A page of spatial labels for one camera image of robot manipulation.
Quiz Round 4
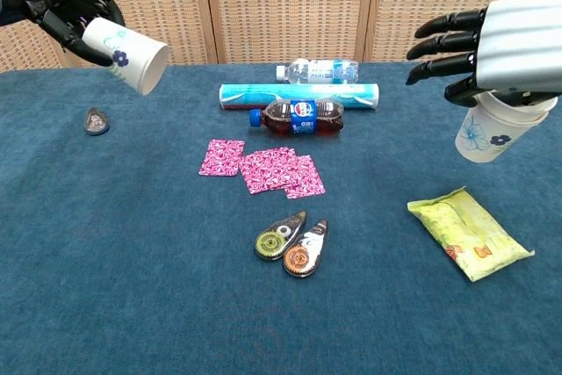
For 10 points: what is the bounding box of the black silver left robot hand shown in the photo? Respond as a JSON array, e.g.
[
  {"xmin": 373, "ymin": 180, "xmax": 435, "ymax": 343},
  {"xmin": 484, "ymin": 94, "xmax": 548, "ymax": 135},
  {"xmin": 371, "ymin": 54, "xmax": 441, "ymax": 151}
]
[{"xmin": 0, "ymin": 0, "xmax": 126, "ymax": 68}]

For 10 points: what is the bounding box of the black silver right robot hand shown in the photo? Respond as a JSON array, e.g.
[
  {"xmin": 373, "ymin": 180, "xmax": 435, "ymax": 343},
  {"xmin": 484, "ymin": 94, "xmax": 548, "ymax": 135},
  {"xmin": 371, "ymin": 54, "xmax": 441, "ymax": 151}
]
[{"xmin": 406, "ymin": 0, "xmax": 562, "ymax": 108}]

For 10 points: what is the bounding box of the white floral paper cup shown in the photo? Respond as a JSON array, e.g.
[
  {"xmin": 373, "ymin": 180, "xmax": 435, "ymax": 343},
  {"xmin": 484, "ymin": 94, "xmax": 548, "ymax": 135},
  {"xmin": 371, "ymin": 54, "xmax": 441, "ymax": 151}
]
[{"xmin": 82, "ymin": 17, "xmax": 170, "ymax": 97}]

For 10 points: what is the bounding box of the stack of white paper cups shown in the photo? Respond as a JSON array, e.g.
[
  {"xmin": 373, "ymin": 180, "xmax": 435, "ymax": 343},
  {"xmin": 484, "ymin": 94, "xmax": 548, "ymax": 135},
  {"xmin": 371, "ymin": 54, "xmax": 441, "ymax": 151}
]
[{"xmin": 454, "ymin": 90, "xmax": 558, "ymax": 164}]

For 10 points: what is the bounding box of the blue correction tape dispenser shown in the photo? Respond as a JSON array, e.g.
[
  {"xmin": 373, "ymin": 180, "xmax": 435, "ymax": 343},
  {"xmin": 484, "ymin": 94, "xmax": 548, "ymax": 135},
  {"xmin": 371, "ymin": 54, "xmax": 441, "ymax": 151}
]
[{"xmin": 83, "ymin": 106, "xmax": 111, "ymax": 137}]

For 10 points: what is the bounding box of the yellow green wet wipes pack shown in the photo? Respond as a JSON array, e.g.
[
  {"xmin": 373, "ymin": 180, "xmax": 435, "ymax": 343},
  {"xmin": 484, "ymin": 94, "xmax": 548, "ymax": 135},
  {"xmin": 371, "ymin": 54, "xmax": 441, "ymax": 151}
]
[{"xmin": 407, "ymin": 185, "xmax": 536, "ymax": 283}]

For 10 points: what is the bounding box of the clear plastic water bottle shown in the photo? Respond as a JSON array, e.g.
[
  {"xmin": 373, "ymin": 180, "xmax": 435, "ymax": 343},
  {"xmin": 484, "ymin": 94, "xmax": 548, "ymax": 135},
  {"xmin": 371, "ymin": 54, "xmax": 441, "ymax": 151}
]
[{"xmin": 275, "ymin": 57, "xmax": 360, "ymax": 85}]

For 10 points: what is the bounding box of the teal cardboard tube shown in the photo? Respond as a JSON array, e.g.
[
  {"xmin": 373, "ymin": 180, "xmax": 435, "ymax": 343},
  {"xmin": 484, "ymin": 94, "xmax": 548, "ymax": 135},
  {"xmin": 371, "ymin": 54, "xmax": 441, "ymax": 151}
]
[{"xmin": 218, "ymin": 82, "xmax": 380, "ymax": 112}]

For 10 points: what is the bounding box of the cola bottle with blue cap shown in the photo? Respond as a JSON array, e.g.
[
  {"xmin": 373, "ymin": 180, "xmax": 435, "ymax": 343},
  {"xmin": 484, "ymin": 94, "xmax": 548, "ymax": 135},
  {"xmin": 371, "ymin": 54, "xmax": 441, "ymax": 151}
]
[{"xmin": 249, "ymin": 98, "xmax": 346, "ymax": 137}]

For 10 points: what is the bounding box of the pink patterned playing card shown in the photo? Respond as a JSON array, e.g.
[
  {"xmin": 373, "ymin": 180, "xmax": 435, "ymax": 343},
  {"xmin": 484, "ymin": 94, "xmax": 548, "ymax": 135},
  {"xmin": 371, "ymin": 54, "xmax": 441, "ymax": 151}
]
[
  {"xmin": 283, "ymin": 155, "xmax": 328, "ymax": 199},
  {"xmin": 198, "ymin": 139, "xmax": 246, "ymax": 177},
  {"xmin": 238, "ymin": 150, "xmax": 283, "ymax": 196},
  {"xmin": 252, "ymin": 148, "xmax": 302, "ymax": 191}
]

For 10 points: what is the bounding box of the blue table cloth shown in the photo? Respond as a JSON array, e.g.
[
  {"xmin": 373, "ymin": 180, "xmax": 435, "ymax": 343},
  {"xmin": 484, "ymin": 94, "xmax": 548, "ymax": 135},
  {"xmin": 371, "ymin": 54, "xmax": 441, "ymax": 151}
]
[{"xmin": 0, "ymin": 57, "xmax": 562, "ymax": 375}]

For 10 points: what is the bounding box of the orange correction tape dispenser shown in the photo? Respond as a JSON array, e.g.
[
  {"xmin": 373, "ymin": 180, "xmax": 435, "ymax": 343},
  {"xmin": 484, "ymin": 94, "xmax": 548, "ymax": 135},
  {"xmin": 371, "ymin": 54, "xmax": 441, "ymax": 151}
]
[{"xmin": 282, "ymin": 218, "xmax": 329, "ymax": 278}]

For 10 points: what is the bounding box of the green correction tape dispenser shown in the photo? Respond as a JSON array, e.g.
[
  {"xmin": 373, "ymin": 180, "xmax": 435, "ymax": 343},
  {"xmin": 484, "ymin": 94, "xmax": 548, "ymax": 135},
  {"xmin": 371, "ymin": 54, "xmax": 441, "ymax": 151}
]
[{"xmin": 254, "ymin": 210, "xmax": 308, "ymax": 262}]

